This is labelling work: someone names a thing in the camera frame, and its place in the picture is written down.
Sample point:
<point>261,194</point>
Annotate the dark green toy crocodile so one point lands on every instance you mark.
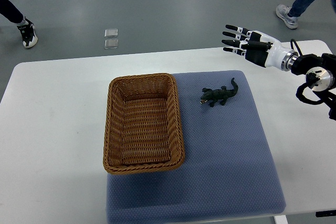
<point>221,94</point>

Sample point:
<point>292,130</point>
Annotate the clear floor plate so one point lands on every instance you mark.
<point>111,32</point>
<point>111,43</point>

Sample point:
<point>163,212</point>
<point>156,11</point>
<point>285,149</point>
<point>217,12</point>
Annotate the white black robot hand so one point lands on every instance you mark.
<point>258,48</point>

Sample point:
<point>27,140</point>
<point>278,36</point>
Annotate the lower clear floor plate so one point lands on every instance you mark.
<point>111,43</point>

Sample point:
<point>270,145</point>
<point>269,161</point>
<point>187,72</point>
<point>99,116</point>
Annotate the upper clear floor plate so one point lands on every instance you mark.
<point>111,32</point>

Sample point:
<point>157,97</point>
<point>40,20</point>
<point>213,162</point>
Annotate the blue textured mat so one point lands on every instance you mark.
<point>228,169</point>

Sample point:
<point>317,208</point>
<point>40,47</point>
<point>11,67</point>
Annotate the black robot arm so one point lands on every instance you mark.
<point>319,77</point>

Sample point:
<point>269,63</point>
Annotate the white table leg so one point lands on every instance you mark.
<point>280,219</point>

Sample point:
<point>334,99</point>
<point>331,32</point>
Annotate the person leg dark trousers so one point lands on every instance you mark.
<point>9,11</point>

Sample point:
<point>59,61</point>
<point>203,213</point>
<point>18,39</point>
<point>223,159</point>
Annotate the grey white sneaker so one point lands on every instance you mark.
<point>282,12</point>

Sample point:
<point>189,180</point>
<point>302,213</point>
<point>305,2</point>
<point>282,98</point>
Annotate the brown wicker basket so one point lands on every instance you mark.
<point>143,131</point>

